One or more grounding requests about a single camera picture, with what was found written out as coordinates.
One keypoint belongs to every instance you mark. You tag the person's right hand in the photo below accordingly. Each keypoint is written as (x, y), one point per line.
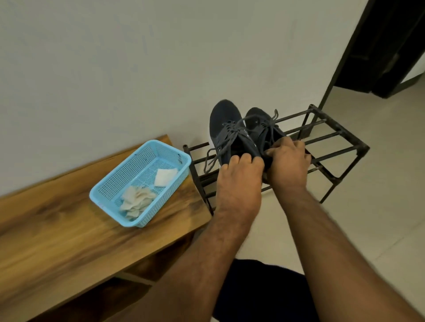
(289, 169)

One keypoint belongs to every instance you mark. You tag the person's left hand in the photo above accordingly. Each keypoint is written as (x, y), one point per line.
(239, 192)

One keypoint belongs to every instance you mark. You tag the black metal shoe rack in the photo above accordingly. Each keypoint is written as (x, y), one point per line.
(345, 131)

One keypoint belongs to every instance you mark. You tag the person's left forearm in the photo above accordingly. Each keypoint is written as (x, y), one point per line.
(186, 275)

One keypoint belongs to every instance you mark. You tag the person's right forearm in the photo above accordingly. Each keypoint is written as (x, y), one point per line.
(338, 265)

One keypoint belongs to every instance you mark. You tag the blue plastic basket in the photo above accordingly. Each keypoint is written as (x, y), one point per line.
(142, 156)

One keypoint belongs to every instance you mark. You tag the dark wooden door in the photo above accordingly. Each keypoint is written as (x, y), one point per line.
(382, 43)

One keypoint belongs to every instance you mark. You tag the wooden table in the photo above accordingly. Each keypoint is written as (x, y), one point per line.
(66, 239)

